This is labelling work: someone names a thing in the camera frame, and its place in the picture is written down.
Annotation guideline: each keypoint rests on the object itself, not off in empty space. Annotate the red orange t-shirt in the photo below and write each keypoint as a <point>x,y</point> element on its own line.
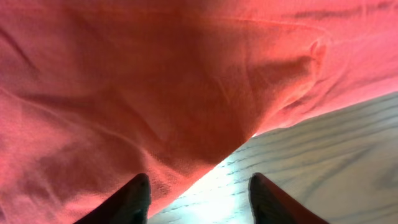
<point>95,92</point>

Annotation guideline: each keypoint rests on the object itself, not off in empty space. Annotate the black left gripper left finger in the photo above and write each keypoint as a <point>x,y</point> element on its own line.
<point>129,205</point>

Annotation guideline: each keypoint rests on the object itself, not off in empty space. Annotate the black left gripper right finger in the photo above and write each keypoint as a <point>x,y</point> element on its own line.
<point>271,205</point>

